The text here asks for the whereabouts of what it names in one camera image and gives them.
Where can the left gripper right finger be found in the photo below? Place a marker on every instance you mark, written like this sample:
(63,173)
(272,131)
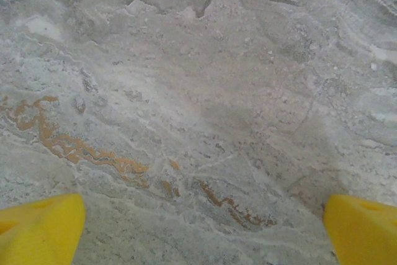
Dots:
(363,234)

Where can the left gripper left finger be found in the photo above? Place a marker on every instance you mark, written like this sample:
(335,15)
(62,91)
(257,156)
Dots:
(40,231)

